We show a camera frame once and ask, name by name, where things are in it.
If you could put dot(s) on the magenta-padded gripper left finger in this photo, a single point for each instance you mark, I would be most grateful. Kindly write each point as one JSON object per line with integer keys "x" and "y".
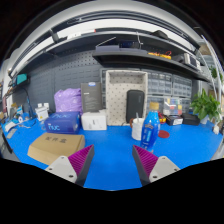
{"x": 63, "y": 166}

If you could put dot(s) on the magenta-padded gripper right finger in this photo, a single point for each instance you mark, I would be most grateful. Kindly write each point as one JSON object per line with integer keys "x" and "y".
{"x": 161, "y": 166}

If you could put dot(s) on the blue drink bottle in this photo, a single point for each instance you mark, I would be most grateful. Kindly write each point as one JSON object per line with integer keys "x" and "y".
{"x": 150, "y": 130}

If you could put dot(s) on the brown cardboard box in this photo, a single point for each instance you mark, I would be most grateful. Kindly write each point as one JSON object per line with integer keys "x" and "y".
{"x": 53, "y": 146}

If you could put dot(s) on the flat round red coaster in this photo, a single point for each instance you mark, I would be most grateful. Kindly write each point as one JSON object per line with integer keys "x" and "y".
{"x": 164, "y": 134}

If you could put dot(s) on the blue carton box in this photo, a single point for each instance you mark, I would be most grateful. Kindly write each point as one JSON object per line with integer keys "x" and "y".
{"x": 61, "y": 123}

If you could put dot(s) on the white faceted cup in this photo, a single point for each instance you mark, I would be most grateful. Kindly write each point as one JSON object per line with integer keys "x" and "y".
{"x": 136, "y": 130}

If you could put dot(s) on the black box with white label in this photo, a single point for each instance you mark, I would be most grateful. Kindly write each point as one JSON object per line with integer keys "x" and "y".
{"x": 174, "y": 120}

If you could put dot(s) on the white carton box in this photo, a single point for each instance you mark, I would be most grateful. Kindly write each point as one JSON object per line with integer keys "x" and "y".
{"x": 94, "y": 121}

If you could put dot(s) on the black flat case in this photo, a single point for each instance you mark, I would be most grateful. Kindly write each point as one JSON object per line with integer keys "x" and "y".
{"x": 191, "y": 119}

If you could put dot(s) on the small white labelled box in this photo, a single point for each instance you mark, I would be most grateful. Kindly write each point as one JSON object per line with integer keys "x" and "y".
{"x": 42, "y": 114}

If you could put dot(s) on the clear organizer box, coloured parts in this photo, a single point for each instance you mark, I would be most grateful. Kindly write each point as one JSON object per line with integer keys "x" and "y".
{"x": 173, "y": 107}

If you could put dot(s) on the purple plastic bag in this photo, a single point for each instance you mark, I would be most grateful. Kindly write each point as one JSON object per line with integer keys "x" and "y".
{"x": 68, "y": 100}

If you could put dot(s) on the black zip case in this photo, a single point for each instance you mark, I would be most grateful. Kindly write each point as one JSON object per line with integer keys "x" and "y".
{"x": 135, "y": 105}

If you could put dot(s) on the dark grey flat box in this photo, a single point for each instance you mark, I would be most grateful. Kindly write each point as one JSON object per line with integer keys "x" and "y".
{"x": 91, "y": 97}

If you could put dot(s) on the green potted plant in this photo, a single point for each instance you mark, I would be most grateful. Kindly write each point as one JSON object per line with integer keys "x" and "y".
{"x": 204, "y": 105}

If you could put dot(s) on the white dotted fabric bin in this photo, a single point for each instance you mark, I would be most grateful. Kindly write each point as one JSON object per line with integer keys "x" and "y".
{"x": 116, "y": 100}

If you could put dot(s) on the grey small-parts drawer cabinet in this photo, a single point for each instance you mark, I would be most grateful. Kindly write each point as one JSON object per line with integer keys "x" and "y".
{"x": 170, "y": 85}

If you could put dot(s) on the teal-screen monitor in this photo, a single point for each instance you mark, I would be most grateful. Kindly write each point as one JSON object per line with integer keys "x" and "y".
{"x": 21, "y": 79}

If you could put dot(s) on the small hanging green plant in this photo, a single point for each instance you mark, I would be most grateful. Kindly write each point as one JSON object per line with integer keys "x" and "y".
{"x": 215, "y": 73}

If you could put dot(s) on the dark wall shelf unit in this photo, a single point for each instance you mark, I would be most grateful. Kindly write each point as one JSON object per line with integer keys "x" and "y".
{"x": 133, "y": 56}

